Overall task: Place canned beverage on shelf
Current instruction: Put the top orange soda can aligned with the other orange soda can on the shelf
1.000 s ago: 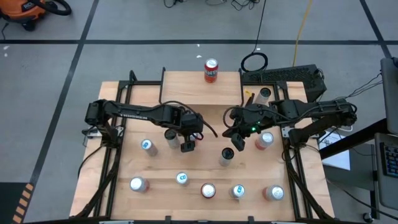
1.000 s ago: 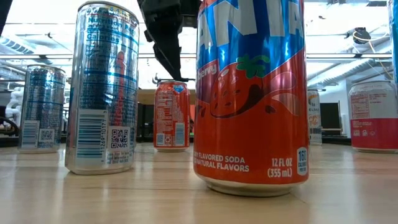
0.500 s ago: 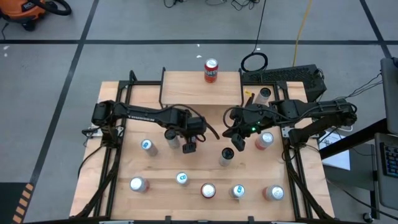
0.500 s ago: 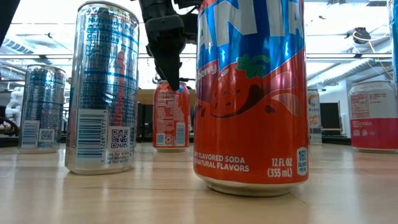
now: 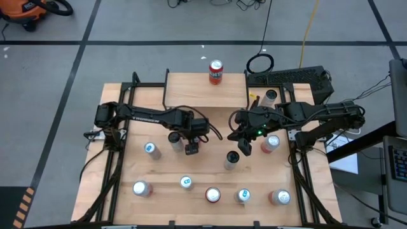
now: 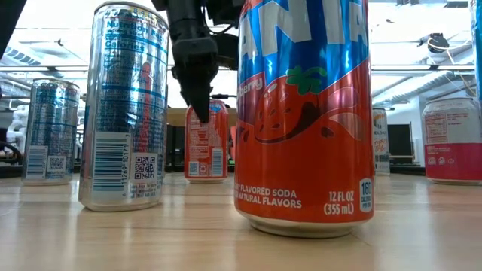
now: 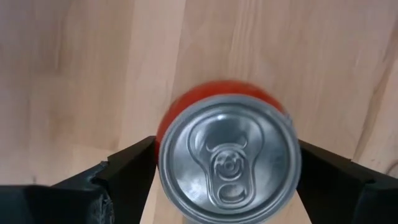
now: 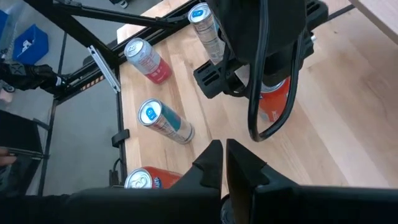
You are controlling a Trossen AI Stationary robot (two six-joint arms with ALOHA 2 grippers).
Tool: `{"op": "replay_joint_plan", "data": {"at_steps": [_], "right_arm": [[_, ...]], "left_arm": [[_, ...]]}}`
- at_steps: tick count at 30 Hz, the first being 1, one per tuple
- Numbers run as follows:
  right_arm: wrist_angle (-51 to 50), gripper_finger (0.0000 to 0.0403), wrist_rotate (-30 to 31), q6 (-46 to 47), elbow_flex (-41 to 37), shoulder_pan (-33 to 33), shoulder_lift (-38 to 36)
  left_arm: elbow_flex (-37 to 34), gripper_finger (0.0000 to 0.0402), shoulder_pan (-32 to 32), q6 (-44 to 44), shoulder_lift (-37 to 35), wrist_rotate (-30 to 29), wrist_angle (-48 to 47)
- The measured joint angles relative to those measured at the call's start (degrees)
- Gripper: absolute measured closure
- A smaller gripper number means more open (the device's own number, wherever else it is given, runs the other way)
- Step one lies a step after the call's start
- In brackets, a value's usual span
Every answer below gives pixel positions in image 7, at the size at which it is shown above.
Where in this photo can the orange Fanta strawberry soda can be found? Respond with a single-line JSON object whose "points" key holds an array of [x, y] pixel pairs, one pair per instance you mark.
{"points": [[228, 161]]}

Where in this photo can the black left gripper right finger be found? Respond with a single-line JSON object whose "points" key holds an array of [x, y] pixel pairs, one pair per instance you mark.
{"points": [[335, 193]]}

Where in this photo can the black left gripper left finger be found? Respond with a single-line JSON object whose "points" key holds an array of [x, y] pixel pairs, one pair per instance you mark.
{"points": [[124, 180]]}

